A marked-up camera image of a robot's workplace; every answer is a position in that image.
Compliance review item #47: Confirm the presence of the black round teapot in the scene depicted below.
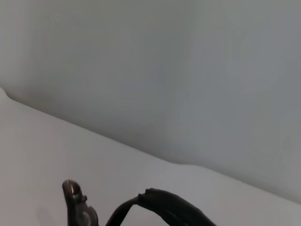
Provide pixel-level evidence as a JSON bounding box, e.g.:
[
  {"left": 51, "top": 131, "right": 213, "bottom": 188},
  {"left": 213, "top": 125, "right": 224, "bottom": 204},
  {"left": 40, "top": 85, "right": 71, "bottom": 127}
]
[{"left": 62, "top": 179, "right": 217, "bottom": 226}]

